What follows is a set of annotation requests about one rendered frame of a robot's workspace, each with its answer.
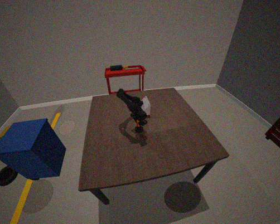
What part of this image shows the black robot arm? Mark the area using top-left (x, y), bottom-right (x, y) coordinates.
top-left (117, 89), bottom-right (147, 120)

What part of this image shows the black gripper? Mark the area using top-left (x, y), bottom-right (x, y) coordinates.
top-left (131, 113), bottom-right (147, 126)

